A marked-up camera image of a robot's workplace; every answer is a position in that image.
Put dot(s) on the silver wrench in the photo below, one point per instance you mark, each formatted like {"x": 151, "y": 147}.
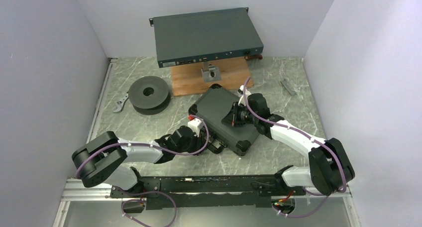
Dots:
{"x": 119, "y": 105}

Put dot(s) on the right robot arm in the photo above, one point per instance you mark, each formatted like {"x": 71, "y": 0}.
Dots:
{"x": 329, "y": 169}

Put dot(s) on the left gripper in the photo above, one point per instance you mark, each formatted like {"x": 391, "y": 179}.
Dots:
{"x": 198, "y": 140}

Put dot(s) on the grey metal stand bracket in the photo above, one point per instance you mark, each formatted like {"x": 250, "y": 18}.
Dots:
{"x": 210, "y": 73}

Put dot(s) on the grey metal bar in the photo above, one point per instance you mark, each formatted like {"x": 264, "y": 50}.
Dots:
{"x": 285, "y": 84}

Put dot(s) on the black poker set case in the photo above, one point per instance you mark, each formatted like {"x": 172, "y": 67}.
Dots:
{"x": 213, "y": 106}

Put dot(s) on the grey rack server box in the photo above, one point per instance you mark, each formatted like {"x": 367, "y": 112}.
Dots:
{"x": 205, "y": 36}

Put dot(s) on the black filament spool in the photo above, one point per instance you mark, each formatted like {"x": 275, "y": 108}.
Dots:
{"x": 149, "y": 95}

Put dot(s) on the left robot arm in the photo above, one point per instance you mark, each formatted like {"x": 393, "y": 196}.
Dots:
{"x": 100, "y": 161}

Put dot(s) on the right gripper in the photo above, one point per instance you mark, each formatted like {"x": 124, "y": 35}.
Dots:
{"x": 232, "y": 119}

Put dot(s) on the wooden board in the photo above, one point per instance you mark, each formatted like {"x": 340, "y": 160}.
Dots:
{"x": 196, "y": 78}

